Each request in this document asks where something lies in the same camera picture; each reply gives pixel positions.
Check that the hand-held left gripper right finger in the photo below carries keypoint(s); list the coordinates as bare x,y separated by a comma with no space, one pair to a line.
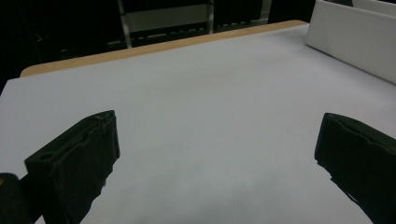
358,161

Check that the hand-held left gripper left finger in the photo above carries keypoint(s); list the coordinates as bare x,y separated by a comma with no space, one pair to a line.
74,161

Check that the white plastic storage bin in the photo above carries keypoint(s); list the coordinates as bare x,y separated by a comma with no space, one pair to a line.
348,34

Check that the white table cover sheet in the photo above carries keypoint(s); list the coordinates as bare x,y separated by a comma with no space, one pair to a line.
202,109

